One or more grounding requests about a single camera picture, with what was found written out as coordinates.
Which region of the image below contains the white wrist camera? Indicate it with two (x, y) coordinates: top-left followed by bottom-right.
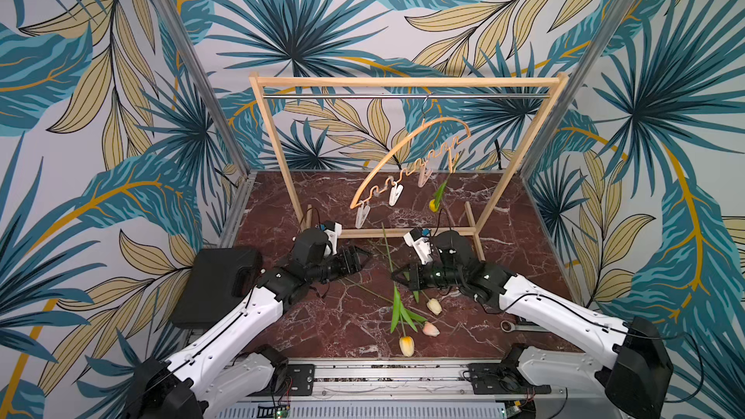
(404, 227), (434, 265)
(320, 220), (343, 257)

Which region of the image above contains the tan wavy clothes hanger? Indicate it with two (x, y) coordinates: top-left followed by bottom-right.
(341, 96), (471, 210)

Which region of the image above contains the wooden clothes rack frame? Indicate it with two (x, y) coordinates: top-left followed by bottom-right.
(249, 73), (570, 260)

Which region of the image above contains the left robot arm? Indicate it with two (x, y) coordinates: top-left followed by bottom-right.
(119, 222), (372, 418)

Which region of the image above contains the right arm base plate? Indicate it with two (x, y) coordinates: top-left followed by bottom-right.
(465, 363), (552, 397)

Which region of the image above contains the yellow tulip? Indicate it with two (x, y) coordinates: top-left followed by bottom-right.
(429, 154), (461, 213)

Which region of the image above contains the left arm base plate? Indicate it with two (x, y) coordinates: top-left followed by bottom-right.
(251, 364), (316, 401)

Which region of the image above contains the grey clothespin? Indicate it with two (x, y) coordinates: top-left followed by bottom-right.
(355, 202), (371, 229)

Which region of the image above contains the white clothespin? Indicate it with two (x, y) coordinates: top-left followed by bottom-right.
(388, 182), (404, 207)

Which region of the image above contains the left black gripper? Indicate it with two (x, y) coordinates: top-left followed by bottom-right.
(307, 243), (372, 284)

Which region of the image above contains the silver wrench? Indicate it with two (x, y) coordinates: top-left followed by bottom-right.
(501, 320), (548, 334)

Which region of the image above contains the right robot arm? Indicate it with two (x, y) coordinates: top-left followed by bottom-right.
(391, 228), (673, 418)

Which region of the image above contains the aluminium front rail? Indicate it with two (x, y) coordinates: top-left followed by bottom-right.
(136, 358), (653, 419)

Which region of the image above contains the pink tulip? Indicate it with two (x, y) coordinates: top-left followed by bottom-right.
(401, 308), (440, 338)

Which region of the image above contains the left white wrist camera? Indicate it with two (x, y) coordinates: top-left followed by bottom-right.
(320, 220), (343, 257)

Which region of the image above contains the white tulip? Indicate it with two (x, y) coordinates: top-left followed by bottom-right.
(343, 277), (444, 316)

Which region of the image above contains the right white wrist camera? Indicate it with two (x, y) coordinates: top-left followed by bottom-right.
(404, 227), (434, 265)

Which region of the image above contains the black case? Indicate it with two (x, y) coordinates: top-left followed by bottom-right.
(169, 246), (263, 331)

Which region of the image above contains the metal rack rod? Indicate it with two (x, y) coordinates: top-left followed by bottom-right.
(263, 93), (550, 100)

